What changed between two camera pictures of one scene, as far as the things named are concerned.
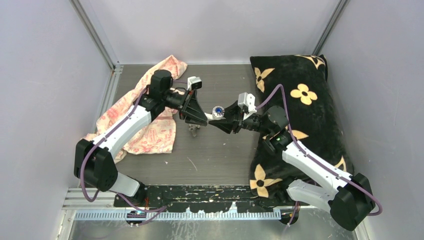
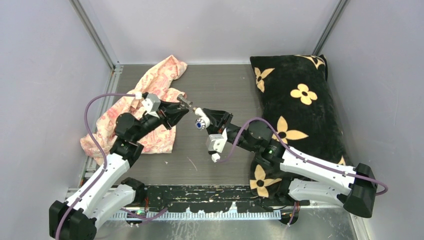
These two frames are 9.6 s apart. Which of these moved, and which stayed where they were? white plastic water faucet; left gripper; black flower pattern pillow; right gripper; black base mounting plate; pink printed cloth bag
Moved: left gripper; white plastic water faucet; right gripper
Stayed: pink printed cloth bag; black base mounting plate; black flower pattern pillow
